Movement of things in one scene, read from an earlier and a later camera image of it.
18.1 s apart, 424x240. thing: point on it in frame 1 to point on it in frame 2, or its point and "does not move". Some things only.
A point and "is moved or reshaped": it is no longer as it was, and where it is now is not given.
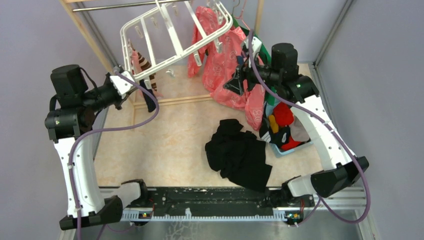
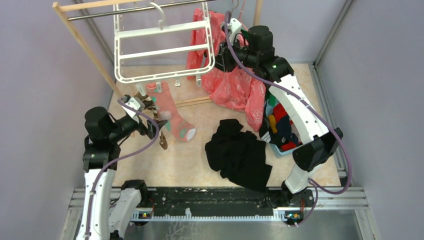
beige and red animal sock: (283, 114) is moved or reshaped
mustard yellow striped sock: (273, 124) does not move
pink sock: (136, 66) to (180, 128)
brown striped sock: (145, 65) to (149, 105)
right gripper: (236, 84) to (223, 60)
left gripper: (118, 104) to (151, 131)
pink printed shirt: (217, 62) does not move
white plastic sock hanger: (171, 33) to (118, 34)
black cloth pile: (239, 155) does not move
